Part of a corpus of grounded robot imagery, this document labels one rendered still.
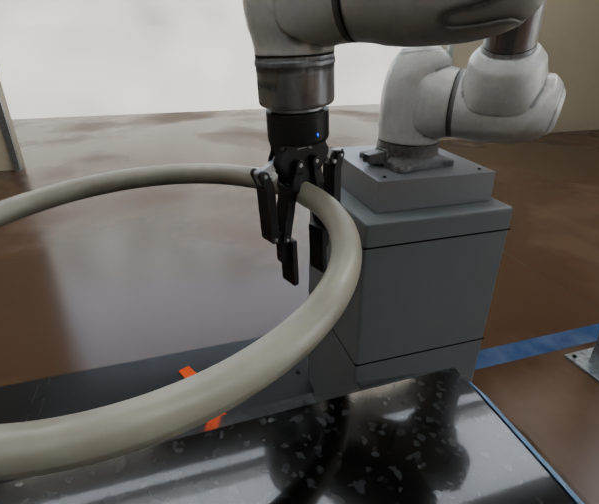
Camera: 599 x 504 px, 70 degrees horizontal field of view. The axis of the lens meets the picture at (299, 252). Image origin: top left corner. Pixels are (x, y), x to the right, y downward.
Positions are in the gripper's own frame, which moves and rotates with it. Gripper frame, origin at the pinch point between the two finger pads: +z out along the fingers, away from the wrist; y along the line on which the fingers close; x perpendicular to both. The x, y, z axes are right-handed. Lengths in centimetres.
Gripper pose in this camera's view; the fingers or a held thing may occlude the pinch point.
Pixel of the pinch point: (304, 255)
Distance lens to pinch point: 60.3
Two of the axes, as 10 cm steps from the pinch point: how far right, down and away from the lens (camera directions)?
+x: 6.1, 3.7, -7.0
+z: 0.5, 8.7, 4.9
